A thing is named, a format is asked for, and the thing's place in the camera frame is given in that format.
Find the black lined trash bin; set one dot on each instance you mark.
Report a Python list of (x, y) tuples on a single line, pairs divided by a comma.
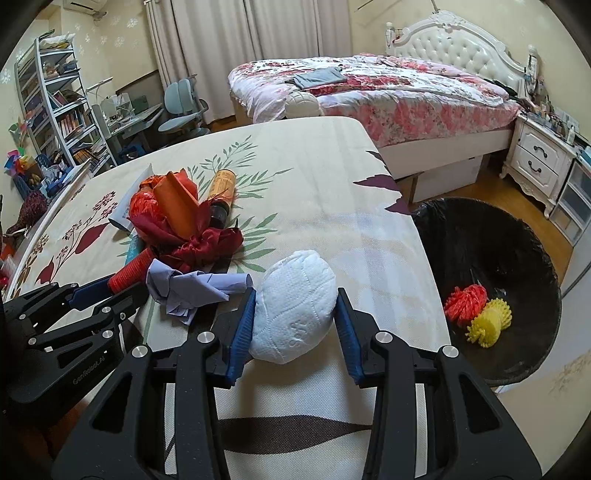
[(485, 258)]

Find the white nightstand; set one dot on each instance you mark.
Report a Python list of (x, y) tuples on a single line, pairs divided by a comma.
[(535, 152)]

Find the grey folded cloth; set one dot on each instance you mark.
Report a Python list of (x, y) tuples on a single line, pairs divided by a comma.
[(318, 77)]

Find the dark red satin ribbon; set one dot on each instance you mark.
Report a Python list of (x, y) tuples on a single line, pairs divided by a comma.
[(203, 244)]

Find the teal flat packet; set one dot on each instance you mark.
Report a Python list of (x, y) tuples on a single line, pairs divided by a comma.
[(135, 247)]

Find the bed with pink floral bedding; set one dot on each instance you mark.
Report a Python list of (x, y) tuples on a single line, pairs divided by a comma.
[(392, 106)]

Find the grey study desk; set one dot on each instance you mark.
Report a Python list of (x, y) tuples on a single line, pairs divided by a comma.
[(134, 121)]

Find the white tufted headboard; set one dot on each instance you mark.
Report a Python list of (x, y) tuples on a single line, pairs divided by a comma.
[(461, 46)]

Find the cream leaf printed bedsheet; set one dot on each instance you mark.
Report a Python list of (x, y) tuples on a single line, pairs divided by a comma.
[(300, 184)]

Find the red foam fruit net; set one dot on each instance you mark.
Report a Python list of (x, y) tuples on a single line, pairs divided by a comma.
[(464, 304)]

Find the red ribbed paper cup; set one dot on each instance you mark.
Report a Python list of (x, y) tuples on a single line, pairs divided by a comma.
[(131, 274)]

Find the orange cardboard piece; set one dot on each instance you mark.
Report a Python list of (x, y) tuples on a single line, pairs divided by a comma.
[(178, 207)]

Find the white paper towel wad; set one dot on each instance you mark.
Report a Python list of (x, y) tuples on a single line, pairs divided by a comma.
[(295, 304)]

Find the white round pouf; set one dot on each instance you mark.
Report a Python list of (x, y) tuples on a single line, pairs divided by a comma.
[(302, 105)]

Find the multicolour pinwheel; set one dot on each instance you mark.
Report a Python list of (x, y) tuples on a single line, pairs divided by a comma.
[(16, 159)]

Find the lavender crumpled cloth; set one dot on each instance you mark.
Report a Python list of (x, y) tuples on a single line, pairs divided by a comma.
[(184, 286)]

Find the yellow foam fruit net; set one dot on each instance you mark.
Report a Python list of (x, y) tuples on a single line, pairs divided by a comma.
[(489, 323)]

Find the dark red patterned cloth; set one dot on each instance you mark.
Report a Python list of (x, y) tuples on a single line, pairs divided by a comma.
[(30, 210)]

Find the white desk lamp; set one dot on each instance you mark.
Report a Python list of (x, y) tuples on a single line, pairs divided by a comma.
[(99, 83)]

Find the orange bottle with dark cap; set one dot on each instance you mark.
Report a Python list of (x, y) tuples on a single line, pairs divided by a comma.
[(221, 189)]

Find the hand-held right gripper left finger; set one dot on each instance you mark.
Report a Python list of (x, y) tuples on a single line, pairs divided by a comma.
[(241, 337)]

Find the orange plastic bag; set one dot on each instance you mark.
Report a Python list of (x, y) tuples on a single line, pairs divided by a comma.
[(143, 207)]

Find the white bookshelf with books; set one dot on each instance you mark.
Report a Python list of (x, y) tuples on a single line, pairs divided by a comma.
[(60, 106)]

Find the pale blue desk chair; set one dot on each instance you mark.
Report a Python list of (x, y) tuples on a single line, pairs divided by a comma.
[(182, 94)]

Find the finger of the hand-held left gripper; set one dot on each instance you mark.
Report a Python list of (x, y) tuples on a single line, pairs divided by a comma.
[(117, 307), (92, 290)]

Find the white air conditioner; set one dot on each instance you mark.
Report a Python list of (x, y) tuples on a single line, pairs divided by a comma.
[(85, 4)]

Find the green yellow pinwheel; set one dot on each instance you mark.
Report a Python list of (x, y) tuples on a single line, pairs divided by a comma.
[(19, 127)]

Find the blue plastic basket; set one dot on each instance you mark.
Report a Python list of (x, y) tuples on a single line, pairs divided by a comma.
[(23, 184)]

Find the cluster of small bottles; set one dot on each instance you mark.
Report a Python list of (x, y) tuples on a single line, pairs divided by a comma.
[(549, 115)]

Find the beige curtains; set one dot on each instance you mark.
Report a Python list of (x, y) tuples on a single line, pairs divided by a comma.
[(207, 46)]

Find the white storage box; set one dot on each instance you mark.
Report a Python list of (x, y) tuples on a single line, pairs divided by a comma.
[(445, 177)]

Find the white rolled paper sheet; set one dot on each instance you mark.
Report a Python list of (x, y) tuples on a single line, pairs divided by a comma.
[(122, 207)]

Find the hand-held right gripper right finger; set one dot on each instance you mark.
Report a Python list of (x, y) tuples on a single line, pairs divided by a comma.
[(348, 337)]

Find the translucent plastic drawer unit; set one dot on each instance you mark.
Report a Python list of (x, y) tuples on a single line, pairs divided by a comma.
[(575, 198)]

